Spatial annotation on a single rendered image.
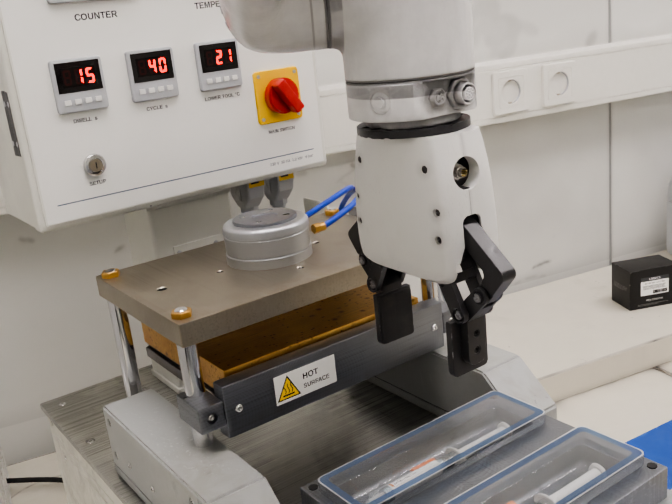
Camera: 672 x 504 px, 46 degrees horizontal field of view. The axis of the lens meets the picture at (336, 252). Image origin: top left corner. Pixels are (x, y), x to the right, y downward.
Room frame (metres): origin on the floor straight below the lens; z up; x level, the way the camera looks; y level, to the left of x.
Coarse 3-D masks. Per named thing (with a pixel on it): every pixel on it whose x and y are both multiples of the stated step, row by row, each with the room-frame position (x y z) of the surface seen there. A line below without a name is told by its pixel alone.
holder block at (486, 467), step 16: (528, 432) 0.54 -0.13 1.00; (544, 432) 0.54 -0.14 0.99; (560, 432) 0.54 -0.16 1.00; (512, 448) 0.52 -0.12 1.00; (528, 448) 0.52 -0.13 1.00; (480, 464) 0.51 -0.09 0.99; (496, 464) 0.50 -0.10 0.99; (656, 464) 0.48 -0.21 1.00; (448, 480) 0.49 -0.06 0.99; (464, 480) 0.49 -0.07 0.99; (480, 480) 0.49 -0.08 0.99; (624, 480) 0.47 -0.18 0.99; (640, 480) 0.47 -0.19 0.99; (656, 480) 0.47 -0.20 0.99; (304, 496) 0.50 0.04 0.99; (320, 496) 0.49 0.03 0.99; (416, 496) 0.48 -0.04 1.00; (432, 496) 0.47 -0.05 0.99; (448, 496) 0.47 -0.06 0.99; (608, 496) 0.45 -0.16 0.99; (624, 496) 0.45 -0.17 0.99; (640, 496) 0.46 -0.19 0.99; (656, 496) 0.47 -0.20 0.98
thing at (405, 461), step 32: (448, 416) 0.56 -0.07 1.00; (480, 416) 0.56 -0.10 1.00; (512, 416) 0.55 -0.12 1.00; (384, 448) 0.53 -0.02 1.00; (416, 448) 0.52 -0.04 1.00; (448, 448) 0.52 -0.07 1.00; (320, 480) 0.49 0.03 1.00; (352, 480) 0.49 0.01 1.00; (384, 480) 0.49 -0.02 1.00; (416, 480) 0.48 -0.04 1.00
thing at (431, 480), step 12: (480, 396) 0.59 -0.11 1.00; (456, 408) 0.58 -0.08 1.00; (540, 408) 0.56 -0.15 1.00; (432, 420) 0.56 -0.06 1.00; (540, 420) 0.55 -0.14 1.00; (408, 432) 0.55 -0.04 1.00; (516, 432) 0.53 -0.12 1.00; (384, 444) 0.53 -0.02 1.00; (492, 444) 0.52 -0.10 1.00; (504, 444) 0.53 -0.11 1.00; (360, 456) 0.52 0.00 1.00; (468, 456) 0.51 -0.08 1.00; (480, 456) 0.51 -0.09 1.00; (336, 468) 0.51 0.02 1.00; (444, 468) 0.49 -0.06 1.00; (456, 468) 0.50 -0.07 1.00; (420, 480) 0.48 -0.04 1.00; (432, 480) 0.49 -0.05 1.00; (324, 492) 0.49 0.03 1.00; (408, 492) 0.47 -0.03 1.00; (420, 492) 0.48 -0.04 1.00
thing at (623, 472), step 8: (568, 432) 0.52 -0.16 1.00; (600, 432) 0.52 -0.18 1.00; (640, 456) 0.48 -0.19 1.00; (512, 464) 0.49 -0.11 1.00; (632, 464) 0.47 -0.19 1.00; (640, 464) 0.48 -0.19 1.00; (616, 472) 0.46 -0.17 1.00; (624, 472) 0.47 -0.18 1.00; (632, 472) 0.48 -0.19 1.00; (608, 480) 0.46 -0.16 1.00; (616, 480) 0.46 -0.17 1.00; (472, 488) 0.46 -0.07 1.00; (592, 488) 0.48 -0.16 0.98; (600, 488) 0.46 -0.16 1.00; (608, 488) 0.46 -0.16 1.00; (456, 496) 0.46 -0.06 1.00; (584, 496) 0.45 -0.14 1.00; (592, 496) 0.45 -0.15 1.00
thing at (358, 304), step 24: (360, 288) 0.73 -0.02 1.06; (288, 312) 0.69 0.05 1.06; (312, 312) 0.68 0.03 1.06; (336, 312) 0.68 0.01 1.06; (360, 312) 0.67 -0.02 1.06; (144, 336) 0.71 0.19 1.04; (240, 336) 0.64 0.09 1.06; (264, 336) 0.64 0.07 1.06; (288, 336) 0.63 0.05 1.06; (312, 336) 0.63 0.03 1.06; (168, 360) 0.68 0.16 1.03; (216, 360) 0.60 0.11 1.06; (240, 360) 0.59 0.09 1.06; (264, 360) 0.60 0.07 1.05
